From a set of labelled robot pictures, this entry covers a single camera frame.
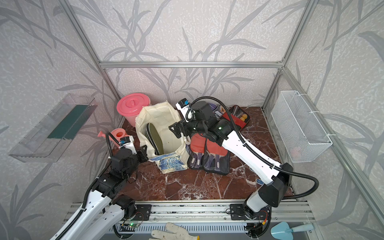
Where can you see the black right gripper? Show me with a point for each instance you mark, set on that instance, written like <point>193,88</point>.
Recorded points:
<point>176,130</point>

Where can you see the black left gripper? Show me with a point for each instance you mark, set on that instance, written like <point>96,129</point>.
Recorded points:
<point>143,154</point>

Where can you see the clear case red paddle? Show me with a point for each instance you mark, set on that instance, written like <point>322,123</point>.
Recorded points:
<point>197,152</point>

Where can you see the canvas tote bag starry print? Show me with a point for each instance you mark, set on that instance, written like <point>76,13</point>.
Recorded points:
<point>162,115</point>

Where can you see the black zipper paddle case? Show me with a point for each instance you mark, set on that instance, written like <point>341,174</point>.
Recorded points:
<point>216,159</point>

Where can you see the red trimmed paddle case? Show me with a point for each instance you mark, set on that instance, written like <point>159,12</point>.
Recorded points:
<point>241,118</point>

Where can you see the clear paddle case teal paddle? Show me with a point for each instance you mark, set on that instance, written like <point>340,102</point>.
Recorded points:
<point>219,111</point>

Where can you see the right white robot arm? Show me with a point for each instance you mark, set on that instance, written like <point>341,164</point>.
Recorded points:
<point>276,177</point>

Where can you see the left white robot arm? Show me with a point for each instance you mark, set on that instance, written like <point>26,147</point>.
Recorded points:
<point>102,206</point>

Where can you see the green paddle case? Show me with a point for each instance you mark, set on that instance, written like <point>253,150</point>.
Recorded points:
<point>155,139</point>

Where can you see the pink watering can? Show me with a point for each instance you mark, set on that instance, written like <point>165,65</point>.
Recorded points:
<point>118,134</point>

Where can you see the pink bucket with lid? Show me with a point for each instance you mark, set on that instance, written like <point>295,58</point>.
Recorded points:
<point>131,105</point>

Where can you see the white work glove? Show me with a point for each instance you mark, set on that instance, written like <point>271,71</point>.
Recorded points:
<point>172,232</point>

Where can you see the blue dotted work glove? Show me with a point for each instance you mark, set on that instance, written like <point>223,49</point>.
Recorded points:
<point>259,182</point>

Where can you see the light blue garden trowel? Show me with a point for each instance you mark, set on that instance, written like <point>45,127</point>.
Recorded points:
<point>283,231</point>

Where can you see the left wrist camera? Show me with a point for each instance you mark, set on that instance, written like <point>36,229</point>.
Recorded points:
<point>127,142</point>

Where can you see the clear plastic wall tray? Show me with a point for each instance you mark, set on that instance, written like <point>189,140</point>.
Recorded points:
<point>49,139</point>

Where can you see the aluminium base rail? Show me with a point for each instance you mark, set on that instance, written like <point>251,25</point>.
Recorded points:
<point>215,211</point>

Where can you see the aluminium cage frame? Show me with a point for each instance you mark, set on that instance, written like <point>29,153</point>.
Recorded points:
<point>361,181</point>

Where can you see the white wire wall basket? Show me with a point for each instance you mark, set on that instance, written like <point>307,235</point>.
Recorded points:
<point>301,132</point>

